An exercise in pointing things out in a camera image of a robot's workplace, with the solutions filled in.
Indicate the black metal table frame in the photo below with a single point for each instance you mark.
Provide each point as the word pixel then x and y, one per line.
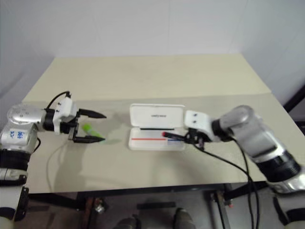
pixel 152 189

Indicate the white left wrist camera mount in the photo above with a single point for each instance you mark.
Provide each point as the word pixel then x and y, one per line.
pixel 65 106

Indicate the black metal stand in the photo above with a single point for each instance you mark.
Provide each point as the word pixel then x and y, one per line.
pixel 296 95

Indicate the red marker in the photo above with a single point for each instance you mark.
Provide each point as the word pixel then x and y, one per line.
pixel 164 134

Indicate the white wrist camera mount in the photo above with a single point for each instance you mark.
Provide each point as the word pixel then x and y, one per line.
pixel 197 119
pixel 65 106

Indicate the white pencil case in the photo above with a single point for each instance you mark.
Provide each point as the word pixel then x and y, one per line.
pixel 156 114

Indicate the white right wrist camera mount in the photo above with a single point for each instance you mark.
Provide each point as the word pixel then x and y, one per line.
pixel 197 119

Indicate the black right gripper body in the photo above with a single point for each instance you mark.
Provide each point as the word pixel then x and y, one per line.
pixel 195 138

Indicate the dark rounded shape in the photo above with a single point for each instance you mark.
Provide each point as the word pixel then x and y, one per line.
pixel 184 218
pixel 128 221

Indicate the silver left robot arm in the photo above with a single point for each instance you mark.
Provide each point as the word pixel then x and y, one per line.
pixel 20 124

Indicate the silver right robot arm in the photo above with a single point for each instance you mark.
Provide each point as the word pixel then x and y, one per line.
pixel 252 133

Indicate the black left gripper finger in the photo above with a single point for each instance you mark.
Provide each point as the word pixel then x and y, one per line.
pixel 87 139
pixel 91 113

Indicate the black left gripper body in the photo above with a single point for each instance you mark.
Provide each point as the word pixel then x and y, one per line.
pixel 73 127

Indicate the green marker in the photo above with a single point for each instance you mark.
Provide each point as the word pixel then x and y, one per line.
pixel 89 129

